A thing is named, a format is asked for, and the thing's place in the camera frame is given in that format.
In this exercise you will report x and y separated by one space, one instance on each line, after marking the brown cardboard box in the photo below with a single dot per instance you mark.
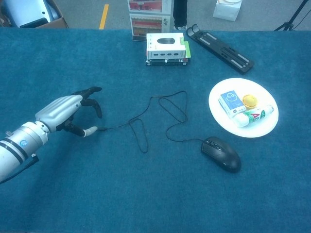
58 23

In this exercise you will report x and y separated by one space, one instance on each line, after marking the person legs in black trousers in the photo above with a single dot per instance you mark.
180 12

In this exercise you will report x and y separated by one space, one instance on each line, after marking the white round plate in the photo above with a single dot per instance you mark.
243 131

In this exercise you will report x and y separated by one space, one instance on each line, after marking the black computer mouse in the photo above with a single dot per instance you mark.
223 155

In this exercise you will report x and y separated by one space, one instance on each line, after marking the white green drink bottle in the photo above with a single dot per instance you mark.
252 116

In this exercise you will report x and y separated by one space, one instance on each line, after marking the palace print box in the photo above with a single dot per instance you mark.
145 24
145 4

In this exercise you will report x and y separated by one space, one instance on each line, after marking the yellow floor tape strip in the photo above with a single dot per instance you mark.
104 17

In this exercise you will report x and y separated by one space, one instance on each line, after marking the flat black box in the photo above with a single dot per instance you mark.
165 63

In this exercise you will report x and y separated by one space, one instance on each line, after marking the blue white card box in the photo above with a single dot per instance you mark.
230 100

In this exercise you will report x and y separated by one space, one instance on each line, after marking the white carton box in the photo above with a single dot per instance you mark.
226 12

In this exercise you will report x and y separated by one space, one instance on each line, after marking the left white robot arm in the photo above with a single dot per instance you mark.
14 150

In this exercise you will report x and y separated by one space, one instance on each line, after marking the white plastic appliance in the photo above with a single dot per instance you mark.
26 12

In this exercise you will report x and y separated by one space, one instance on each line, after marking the blue felt table cloth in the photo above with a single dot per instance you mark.
73 194

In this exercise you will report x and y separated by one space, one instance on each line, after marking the black folding laptop stand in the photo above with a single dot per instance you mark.
226 52

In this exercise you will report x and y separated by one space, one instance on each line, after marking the black tripod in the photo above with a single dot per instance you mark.
288 24

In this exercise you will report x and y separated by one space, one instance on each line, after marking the white mouse packaging box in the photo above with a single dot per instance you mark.
155 38

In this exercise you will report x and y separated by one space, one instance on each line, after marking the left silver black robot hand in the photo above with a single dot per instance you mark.
58 111

